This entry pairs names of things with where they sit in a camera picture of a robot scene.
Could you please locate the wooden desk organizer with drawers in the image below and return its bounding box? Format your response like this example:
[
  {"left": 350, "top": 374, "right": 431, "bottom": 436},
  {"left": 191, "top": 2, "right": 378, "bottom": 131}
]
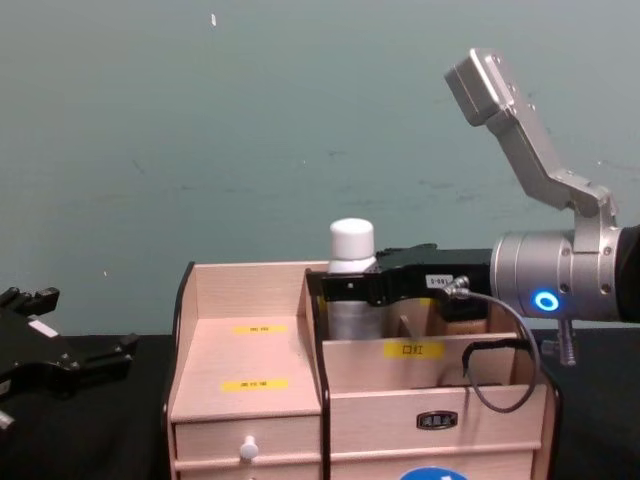
[{"left": 160, "top": 259, "right": 564, "bottom": 480}]

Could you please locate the white drawer knob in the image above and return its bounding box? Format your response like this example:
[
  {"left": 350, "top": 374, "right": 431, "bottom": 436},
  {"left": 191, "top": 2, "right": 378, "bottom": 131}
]
[{"left": 238, "top": 434, "right": 261, "bottom": 463}]

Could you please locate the blue round sticker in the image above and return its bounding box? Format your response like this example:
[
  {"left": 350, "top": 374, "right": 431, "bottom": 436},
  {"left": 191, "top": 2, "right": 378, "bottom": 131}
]
[{"left": 398, "top": 466, "right": 470, "bottom": 480}]

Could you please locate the thin dark gripper cable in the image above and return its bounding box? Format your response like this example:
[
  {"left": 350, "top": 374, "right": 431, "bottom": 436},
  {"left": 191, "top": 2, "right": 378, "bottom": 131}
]
[{"left": 435, "top": 275, "right": 544, "bottom": 414}]

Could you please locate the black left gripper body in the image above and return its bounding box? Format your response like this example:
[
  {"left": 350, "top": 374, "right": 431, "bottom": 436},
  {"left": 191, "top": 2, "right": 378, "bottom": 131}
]
[{"left": 0, "top": 307, "right": 82, "bottom": 402}]

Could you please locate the black table cloth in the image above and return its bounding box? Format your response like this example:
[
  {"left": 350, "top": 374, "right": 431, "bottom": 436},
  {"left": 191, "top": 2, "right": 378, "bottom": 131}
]
[{"left": 0, "top": 327, "right": 640, "bottom": 480}]

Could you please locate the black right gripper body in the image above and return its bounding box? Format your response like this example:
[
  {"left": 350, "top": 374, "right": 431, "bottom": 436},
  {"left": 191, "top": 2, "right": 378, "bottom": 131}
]
[{"left": 383, "top": 243, "right": 495, "bottom": 324}]

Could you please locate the silver bottle with white cap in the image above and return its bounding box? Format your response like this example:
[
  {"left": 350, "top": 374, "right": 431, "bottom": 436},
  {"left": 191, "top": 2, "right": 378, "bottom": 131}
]
[{"left": 327, "top": 218, "right": 384, "bottom": 343}]

